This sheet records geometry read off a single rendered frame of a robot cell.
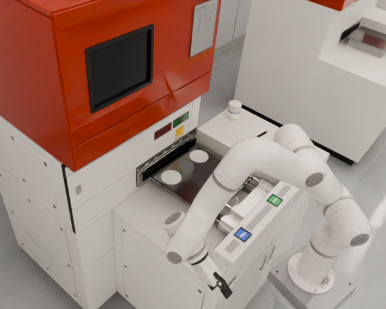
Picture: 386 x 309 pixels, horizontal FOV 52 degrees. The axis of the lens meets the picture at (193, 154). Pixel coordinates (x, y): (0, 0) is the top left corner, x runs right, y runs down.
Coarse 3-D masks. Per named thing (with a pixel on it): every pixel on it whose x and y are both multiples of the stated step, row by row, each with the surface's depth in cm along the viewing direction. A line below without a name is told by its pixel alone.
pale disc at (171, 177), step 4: (164, 172) 194; (168, 172) 194; (172, 172) 194; (176, 172) 195; (164, 176) 192; (168, 176) 192; (172, 176) 192; (176, 176) 193; (180, 176) 193; (164, 180) 190; (168, 180) 190; (172, 180) 190; (176, 180) 190; (180, 180) 191; (172, 184) 188
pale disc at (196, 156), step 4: (192, 152) 207; (196, 152) 207; (200, 152) 208; (204, 152) 208; (192, 156) 205; (196, 156) 205; (200, 156) 205; (204, 156) 205; (192, 160) 202; (196, 160) 203; (200, 160) 203; (204, 160) 203
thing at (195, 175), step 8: (208, 152) 208; (176, 160) 201; (184, 160) 202; (208, 160) 203; (216, 160) 204; (168, 168) 196; (176, 168) 197; (184, 168) 198; (192, 168) 198; (200, 168) 198; (208, 168) 199; (160, 176) 192; (184, 176) 193; (192, 176) 194; (200, 176) 194; (208, 176) 195; (168, 184) 188; (176, 184) 189; (184, 184) 189; (192, 184) 190; (200, 184) 190; (176, 192) 185; (184, 192) 185; (192, 192) 186; (192, 200) 182
